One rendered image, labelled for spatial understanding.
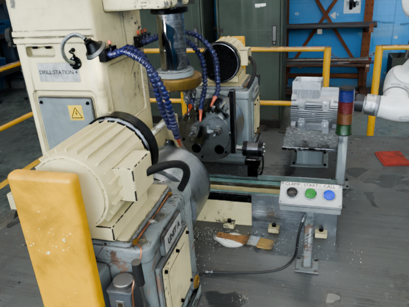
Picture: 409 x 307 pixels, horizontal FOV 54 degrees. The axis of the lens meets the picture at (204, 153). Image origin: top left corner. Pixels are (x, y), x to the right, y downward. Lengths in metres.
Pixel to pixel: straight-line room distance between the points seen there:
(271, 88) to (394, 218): 3.13
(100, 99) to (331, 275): 0.90
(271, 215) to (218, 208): 0.19
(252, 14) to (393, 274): 3.48
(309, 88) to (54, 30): 1.05
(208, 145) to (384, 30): 4.93
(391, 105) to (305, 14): 4.58
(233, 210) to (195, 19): 3.34
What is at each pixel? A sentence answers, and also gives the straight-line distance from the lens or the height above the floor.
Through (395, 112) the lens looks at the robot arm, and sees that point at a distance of 1.83.
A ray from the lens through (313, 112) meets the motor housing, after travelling 1.81.
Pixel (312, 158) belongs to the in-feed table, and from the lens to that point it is 1.94.
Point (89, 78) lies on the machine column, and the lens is 1.35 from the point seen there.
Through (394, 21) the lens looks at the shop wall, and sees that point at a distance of 6.37.
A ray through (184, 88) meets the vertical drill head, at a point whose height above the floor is 1.31.
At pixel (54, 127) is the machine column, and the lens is 1.48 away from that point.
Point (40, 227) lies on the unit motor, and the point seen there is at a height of 1.25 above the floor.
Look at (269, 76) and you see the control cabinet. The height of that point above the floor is 0.60.
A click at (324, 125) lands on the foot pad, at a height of 1.02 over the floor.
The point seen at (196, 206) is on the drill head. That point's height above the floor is 1.05.
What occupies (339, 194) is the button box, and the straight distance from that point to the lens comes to 1.18.
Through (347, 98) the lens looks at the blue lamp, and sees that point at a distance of 1.64.
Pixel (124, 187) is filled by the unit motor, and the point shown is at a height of 1.27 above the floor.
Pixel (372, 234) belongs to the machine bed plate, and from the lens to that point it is 1.52.
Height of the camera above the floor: 1.64
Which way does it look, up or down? 24 degrees down
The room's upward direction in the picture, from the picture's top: 4 degrees counter-clockwise
